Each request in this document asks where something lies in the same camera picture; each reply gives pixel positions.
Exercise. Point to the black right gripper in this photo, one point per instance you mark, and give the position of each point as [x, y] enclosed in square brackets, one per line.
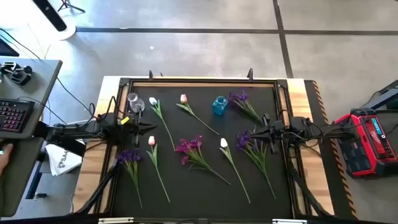
[272, 132]

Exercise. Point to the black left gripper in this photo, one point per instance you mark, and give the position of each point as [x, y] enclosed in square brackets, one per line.
[136, 124]

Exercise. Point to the pink artificial tulip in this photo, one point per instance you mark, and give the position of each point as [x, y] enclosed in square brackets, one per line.
[151, 140]
[183, 98]

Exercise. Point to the purple artificial flower bunch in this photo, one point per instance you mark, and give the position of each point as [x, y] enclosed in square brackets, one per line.
[239, 96]
[129, 155]
[244, 142]

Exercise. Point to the white artificial tulip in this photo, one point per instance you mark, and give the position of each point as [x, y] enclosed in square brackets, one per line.
[224, 142]
[153, 100]

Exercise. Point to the magenta artificial flower bunch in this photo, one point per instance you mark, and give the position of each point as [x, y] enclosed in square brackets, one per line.
[189, 145]

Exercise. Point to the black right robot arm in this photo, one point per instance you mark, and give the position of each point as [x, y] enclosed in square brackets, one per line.
[320, 129]

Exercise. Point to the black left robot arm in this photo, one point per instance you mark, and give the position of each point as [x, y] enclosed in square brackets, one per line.
[77, 132]

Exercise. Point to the clear glass vase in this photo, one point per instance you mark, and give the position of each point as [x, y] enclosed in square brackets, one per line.
[136, 104]

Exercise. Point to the blue glass vase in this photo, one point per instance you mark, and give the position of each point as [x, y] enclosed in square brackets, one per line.
[219, 105]

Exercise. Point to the yellow tape tag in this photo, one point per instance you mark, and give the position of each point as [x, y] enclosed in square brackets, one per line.
[125, 120]

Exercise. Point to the black hazard-striped floor mat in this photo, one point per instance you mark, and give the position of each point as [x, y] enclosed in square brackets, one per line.
[314, 99]

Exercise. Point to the black table mat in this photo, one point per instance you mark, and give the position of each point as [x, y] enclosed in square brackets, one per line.
[199, 196]

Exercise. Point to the white printed paper bag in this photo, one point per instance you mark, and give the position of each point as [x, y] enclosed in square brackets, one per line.
[62, 161]

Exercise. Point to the red portable power station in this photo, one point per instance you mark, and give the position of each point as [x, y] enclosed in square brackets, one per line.
[367, 149]

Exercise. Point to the grey desk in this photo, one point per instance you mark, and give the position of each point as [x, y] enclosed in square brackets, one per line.
[37, 84]

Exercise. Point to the black metal stand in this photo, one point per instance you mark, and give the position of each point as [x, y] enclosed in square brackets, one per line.
[385, 95]

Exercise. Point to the black backlit keyboard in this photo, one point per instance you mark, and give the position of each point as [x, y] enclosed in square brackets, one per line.
[14, 115]

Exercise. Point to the black clamp device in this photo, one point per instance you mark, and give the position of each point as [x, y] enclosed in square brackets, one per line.
[18, 76]

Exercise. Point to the person's hand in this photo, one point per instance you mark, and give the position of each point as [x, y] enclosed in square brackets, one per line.
[4, 158]

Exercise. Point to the black panel on white base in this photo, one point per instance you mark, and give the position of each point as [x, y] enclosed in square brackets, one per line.
[53, 15]

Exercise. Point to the black tripod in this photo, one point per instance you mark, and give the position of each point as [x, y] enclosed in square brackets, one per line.
[66, 3]

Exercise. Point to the dark computer monitor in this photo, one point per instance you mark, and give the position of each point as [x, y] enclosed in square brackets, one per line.
[6, 49]

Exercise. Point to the black frame clamp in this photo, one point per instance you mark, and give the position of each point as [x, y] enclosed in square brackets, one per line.
[150, 75]
[250, 75]

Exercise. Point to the silver metal bracket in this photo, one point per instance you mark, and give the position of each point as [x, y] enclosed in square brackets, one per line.
[289, 221]
[115, 220]

